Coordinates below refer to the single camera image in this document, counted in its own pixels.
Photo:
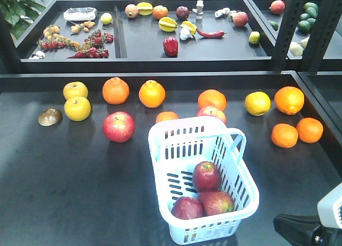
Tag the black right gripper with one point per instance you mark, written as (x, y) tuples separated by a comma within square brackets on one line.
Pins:
[(306, 230)]

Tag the light blue plastic basket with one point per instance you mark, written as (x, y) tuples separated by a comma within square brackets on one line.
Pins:
[(176, 147)]

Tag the small orange right front left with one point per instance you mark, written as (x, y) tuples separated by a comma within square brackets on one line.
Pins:
[(284, 135)]

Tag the small orange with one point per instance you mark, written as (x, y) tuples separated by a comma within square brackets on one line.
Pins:
[(310, 130), (284, 135), (166, 116)]

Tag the large orange right rear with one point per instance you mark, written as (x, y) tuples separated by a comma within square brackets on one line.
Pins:
[(289, 100)]

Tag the yellow orange citrus fruit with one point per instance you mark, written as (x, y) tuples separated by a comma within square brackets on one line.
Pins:
[(257, 103)]

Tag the pink red apple centre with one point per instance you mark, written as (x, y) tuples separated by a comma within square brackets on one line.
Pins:
[(212, 111)]

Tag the pink red apple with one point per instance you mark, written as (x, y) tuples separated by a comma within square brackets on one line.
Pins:
[(119, 127), (212, 111)]

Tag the orange behind centre apple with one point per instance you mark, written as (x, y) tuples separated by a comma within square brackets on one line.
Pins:
[(212, 97)]

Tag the small orange centre left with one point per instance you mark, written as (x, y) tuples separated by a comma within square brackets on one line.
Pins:
[(166, 116)]

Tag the pale green pear upper shelf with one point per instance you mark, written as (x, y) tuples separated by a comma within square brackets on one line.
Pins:
[(296, 49)]

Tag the black upper display shelf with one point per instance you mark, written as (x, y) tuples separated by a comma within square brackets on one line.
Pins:
[(247, 43)]

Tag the pink red apple rear left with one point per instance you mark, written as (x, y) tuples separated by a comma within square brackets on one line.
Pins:
[(119, 127)]

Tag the red chili pepper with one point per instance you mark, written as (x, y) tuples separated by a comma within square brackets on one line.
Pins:
[(215, 34)]

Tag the red pomegranate upper shelf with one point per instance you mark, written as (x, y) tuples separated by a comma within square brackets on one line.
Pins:
[(277, 7)]

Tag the red bell pepper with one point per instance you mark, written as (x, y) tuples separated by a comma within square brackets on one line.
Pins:
[(170, 46)]

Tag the white garlic bulb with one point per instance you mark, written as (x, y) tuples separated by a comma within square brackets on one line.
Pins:
[(185, 34)]

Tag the yellow starfruit right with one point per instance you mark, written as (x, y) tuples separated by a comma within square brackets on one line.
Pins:
[(190, 26)]

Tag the yellow starfruit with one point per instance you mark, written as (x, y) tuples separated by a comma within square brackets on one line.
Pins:
[(190, 26), (167, 24)]

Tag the orange rear left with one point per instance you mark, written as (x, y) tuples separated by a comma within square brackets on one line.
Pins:
[(115, 91)]

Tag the yellow starfruit left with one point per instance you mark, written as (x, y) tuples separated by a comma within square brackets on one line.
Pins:
[(167, 24)]

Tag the dark purple plum fruit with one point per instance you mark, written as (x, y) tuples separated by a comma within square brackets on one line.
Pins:
[(182, 13)]

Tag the yellow green pear front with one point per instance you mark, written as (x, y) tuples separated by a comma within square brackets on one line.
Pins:
[(77, 108)]

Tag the yellow green pear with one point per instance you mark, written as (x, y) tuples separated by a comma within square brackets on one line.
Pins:
[(75, 89), (77, 108)]

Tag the yellow green pear rear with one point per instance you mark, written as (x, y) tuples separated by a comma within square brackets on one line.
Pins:
[(75, 89)]

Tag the white remote controller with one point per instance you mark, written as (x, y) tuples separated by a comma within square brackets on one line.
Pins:
[(80, 14)]

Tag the green potted plant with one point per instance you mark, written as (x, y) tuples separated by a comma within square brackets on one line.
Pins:
[(15, 12)]

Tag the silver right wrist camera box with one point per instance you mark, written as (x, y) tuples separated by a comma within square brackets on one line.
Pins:
[(329, 208)]

